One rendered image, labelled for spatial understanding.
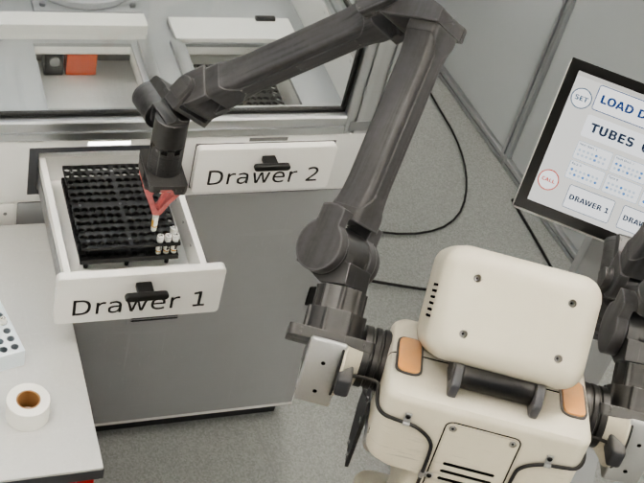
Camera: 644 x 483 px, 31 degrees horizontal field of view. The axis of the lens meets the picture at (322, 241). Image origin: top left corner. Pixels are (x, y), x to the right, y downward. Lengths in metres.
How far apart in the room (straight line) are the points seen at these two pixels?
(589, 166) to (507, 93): 1.76
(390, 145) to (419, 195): 2.19
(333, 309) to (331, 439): 1.48
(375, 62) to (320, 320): 0.82
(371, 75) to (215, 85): 0.51
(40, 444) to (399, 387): 0.69
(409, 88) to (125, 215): 0.69
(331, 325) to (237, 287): 1.04
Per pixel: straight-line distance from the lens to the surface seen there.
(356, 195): 1.61
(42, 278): 2.20
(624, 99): 2.34
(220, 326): 2.67
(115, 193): 2.17
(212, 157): 2.27
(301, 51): 1.79
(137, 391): 2.78
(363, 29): 1.74
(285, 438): 2.99
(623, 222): 2.32
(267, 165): 2.28
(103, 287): 1.99
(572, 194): 2.31
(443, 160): 4.00
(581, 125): 2.32
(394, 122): 1.63
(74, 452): 1.94
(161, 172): 1.95
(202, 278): 2.02
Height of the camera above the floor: 2.32
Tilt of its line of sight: 41 degrees down
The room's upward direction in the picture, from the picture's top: 16 degrees clockwise
